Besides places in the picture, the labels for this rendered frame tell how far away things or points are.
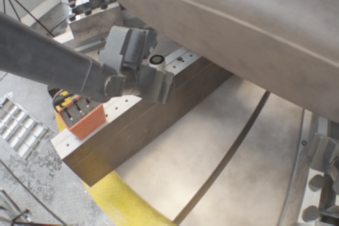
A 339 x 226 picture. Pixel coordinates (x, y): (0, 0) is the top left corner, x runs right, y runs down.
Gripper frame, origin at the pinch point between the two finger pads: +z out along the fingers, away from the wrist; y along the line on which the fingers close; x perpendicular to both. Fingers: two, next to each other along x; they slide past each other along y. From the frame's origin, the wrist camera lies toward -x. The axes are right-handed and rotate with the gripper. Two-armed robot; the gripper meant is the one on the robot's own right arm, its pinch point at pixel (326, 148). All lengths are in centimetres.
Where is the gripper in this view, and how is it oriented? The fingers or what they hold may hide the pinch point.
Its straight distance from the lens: 58.1
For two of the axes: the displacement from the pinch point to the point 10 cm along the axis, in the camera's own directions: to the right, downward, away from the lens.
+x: -2.5, 9.6, 1.5
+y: -8.9, -2.8, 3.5
